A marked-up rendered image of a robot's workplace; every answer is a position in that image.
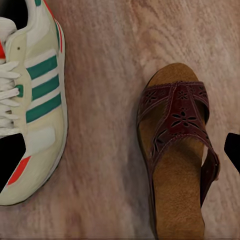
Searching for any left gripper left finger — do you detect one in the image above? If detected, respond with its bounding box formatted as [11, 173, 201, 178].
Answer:
[0, 133, 26, 193]

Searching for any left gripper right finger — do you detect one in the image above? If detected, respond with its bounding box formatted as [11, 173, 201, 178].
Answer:
[224, 133, 240, 173]

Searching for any sandal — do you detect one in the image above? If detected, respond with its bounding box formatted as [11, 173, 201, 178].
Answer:
[136, 62, 221, 240]

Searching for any gym shoe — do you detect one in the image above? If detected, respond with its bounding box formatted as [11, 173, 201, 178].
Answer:
[0, 0, 69, 206]

